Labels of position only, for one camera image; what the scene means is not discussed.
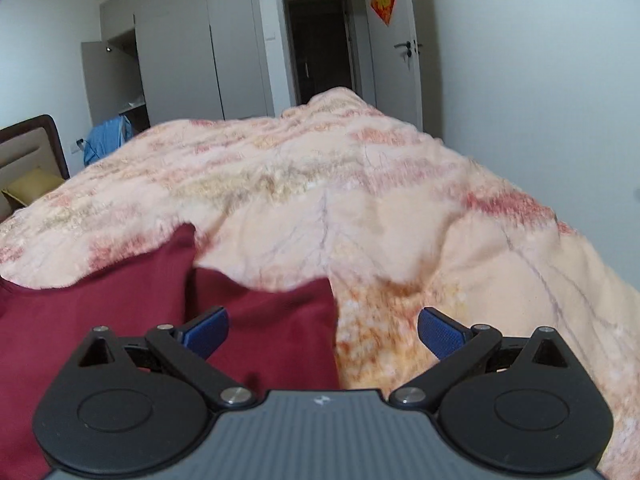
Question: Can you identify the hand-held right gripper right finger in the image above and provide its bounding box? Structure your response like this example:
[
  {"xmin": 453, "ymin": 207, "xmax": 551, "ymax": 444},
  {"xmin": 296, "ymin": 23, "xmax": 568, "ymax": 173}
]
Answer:
[{"xmin": 389, "ymin": 307, "xmax": 573, "ymax": 407}]

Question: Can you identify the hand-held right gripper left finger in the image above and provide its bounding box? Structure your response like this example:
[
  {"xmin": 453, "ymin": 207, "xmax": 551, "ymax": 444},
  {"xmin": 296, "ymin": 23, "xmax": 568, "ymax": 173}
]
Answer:
[{"xmin": 74, "ymin": 306, "xmax": 258, "ymax": 408}]

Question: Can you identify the dark red long-sleeved sweater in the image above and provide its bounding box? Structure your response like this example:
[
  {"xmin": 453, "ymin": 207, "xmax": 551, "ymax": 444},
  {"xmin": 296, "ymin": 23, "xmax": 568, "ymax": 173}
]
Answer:
[{"xmin": 0, "ymin": 223, "xmax": 342, "ymax": 480}]

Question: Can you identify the floral peach quilt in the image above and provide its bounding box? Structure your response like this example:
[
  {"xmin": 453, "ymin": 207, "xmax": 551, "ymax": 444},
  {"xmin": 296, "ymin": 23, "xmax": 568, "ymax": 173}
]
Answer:
[{"xmin": 0, "ymin": 86, "xmax": 640, "ymax": 476}]

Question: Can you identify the blue cloth bundle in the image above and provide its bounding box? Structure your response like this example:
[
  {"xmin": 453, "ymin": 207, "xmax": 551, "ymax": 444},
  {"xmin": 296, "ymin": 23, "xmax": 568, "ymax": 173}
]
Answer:
[{"xmin": 82, "ymin": 115, "xmax": 134, "ymax": 166}]

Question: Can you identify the olive yellow pillow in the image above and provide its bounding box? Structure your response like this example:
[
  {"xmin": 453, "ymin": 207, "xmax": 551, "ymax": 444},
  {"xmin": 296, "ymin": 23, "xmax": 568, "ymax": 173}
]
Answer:
[{"xmin": 1, "ymin": 168, "xmax": 66, "ymax": 209}]

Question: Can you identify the brown padded bed headboard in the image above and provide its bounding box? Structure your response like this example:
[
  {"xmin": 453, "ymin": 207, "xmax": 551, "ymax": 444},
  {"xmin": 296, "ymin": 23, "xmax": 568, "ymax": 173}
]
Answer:
[{"xmin": 0, "ymin": 114, "xmax": 71, "ymax": 223}]

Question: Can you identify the grey built-in wardrobe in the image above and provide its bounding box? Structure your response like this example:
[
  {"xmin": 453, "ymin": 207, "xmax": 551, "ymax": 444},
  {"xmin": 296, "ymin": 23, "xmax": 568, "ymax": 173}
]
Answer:
[{"xmin": 81, "ymin": 0, "xmax": 276, "ymax": 131}]

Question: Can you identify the white room door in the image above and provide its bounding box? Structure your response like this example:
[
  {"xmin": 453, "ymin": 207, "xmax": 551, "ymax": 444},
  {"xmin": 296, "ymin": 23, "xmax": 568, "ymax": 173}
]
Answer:
[{"xmin": 360, "ymin": 0, "xmax": 424, "ymax": 133}]

